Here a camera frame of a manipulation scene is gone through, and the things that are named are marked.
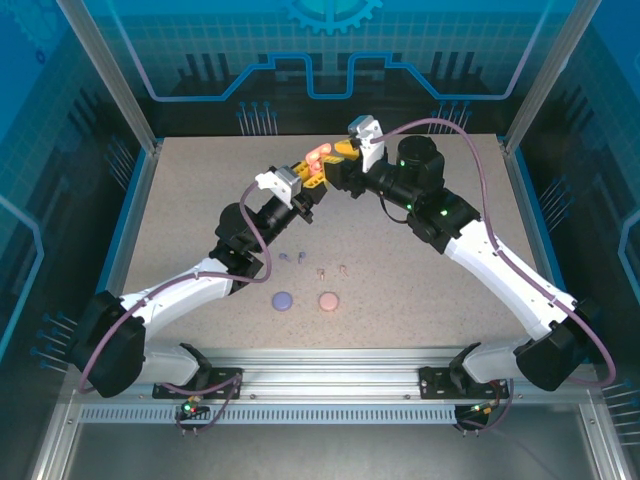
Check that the purple earbud charging case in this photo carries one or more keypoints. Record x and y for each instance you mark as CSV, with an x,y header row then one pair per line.
x,y
282,300

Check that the orange earbud charging case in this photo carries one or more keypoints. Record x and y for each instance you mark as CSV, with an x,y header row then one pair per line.
x,y
315,150

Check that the small connector board with LEDs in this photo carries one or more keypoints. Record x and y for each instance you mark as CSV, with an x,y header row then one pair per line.
x,y
190,407
481,410

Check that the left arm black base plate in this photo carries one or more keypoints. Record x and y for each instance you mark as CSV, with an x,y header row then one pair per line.
x,y
225,385

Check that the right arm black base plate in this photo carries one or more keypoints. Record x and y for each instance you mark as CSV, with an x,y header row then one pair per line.
x,y
435,382

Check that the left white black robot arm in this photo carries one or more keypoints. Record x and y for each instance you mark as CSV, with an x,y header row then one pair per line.
x,y
175,295

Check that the blue table edge strip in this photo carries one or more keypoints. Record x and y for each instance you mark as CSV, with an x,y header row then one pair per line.
x,y
545,227
116,235

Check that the aluminium frame post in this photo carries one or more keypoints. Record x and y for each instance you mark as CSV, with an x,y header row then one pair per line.
x,y
111,75
549,75

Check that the pink earbud charging case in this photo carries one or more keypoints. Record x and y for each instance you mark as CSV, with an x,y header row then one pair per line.
x,y
328,301

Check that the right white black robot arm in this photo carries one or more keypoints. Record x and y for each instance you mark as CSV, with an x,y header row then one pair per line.
x,y
500,280

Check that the aluminium frame rail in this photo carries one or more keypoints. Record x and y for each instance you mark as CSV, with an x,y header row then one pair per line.
x,y
325,370

